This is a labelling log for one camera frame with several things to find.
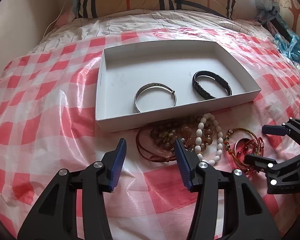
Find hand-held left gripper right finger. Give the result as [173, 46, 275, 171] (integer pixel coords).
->
[174, 138, 283, 240]

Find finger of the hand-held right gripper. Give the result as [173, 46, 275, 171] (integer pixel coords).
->
[262, 117, 300, 147]
[244, 154, 282, 174]

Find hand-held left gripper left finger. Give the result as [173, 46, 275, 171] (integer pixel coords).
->
[17, 138, 127, 240]

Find red cord bracelet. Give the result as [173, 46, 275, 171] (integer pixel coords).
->
[136, 127, 177, 163]

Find red string bracelet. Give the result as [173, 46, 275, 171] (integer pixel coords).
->
[230, 136, 264, 178]

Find thin silver bangle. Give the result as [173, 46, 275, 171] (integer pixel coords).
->
[234, 137, 253, 153]

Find white bead bracelet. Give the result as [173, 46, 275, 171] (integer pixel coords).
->
[194, 113, 224, 166]

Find multicoloured braided bracelet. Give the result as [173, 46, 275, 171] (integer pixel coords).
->
[224, 127, 259, 155]

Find amber bead bracelet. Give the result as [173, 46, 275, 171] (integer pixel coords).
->
[180, 116, 214, 148]

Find white cardboard box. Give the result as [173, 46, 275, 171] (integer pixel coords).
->
[95, 39, 262, 133]

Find wide silver bangle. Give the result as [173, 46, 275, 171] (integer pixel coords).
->
[133, 82, 177, 113]

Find blue plastic bag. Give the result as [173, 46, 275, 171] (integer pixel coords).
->
[274, 12, 300, 65]

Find red checkered plastic sheet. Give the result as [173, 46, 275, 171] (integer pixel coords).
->
[0, 26, 300, 240]

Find striped white bed sheet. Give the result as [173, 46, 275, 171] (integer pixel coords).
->
[30, 10, 275, 55]

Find pink cloth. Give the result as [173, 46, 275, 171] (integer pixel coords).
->
[56, 14, 76, 28]

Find black bracelet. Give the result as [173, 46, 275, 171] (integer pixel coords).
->
[192, 70, 232, 100]

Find tree print wall panel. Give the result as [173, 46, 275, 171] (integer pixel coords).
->
[277, 0, 300, 35]

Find white cable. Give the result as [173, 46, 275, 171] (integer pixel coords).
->
[41, 0, 68, 43]

